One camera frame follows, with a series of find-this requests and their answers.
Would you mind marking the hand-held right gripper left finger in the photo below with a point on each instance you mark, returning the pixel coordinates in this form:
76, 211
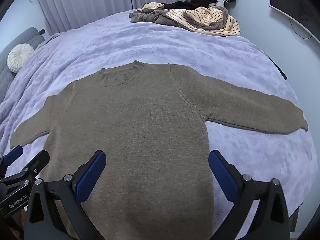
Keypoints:
91, 177

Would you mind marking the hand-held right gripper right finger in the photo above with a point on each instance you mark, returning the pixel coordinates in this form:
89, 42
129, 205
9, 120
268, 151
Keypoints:
223, 177

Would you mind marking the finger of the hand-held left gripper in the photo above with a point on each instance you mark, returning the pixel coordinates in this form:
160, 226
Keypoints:
37, 162
13, 153

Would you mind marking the olive brown knit sweater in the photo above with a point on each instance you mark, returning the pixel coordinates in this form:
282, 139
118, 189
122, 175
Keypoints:
150, 130

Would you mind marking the round white pleated pillow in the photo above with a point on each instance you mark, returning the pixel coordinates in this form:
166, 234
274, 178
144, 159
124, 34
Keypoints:
20, 57

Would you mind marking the grey quilted headboard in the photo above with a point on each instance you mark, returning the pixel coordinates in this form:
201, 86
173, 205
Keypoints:
22, 37

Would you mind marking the lilac fleece blanket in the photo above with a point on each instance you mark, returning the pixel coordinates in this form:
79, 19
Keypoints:
175, 47

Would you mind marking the cream striped garment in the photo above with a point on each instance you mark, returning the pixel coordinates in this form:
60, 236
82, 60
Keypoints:
200, 17

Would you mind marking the grey pleated curtain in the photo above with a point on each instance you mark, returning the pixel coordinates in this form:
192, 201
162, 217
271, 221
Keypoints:
87, 0

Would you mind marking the black garment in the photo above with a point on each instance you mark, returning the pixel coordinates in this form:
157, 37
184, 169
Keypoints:
180, 5

